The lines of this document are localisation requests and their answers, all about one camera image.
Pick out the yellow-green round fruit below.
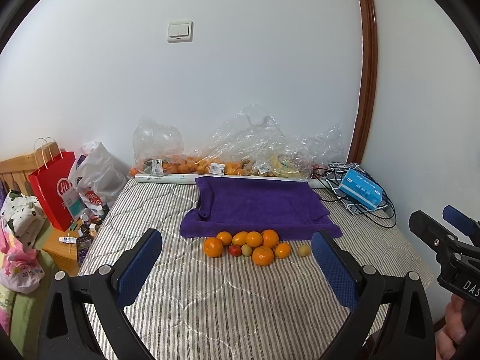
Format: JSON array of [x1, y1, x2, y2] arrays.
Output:
[[298, 244, 311, 257]]

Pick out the small orange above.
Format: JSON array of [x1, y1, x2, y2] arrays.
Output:
[[216, 231, 233, 246], [274, 242, 291, 259]]

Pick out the large orange front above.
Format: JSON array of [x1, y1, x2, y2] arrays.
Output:
[[251, 245, 274, 267]]

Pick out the large orange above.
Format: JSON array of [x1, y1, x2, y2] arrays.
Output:
[[251, 245, 274, 267], [202, 237, 224, 258]]

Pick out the red tomato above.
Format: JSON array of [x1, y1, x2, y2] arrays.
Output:
[[228, 244, 242, 257]]

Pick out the oval orange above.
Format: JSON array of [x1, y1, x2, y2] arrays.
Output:
[[232, 231, 248, 246]]

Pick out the right hand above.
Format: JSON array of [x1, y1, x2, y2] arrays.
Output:
[[436, 294, 466, 360]]

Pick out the pink plush bag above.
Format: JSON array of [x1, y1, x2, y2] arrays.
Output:
[[1, 228, 45, 294]]

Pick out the wooden nightstand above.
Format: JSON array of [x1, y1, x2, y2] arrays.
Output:
[[42, 219, 98, 276]]

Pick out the blue tissue box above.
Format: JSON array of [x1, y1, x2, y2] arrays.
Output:
[[338, 169, 383, 211]]

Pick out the green-yellow small fruit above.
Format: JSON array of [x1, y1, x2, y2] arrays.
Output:
[[241, 244, 253, 257]]

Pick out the patterned white cloth bundle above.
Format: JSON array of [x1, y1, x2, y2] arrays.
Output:
[[1, 190, 47, 250]]

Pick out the red paper shopping bag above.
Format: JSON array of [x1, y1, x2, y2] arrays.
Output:
[[28, 138, 75, 232]]

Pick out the purple towel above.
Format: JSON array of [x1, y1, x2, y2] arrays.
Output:
[[180, 177, 343, 241]]

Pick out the white plastic bag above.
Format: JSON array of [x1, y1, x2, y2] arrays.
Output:
[[68, 141, 127, 212]]

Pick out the clear bag yellow fruit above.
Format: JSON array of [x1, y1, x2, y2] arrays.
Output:
[[238, 105, 346, 180]]

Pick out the wooden headboard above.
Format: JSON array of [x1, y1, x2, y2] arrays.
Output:
[[1, 149, 63, 196]]

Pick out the clear bag of oranges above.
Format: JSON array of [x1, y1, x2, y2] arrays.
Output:
[[178, 115, 262, 176]]

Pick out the clear bag of tangerines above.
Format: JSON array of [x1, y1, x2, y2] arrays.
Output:
[[129, 116, 185, 177]]

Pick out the black cables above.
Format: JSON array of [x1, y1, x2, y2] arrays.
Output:
[[310, 162, 398, 229]]

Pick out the brown wooden door frame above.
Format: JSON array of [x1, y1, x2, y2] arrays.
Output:
[[347, 0, 378, 164]]

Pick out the wall light switch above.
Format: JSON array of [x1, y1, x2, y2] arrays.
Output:
[[167, 20, 194, 43]]

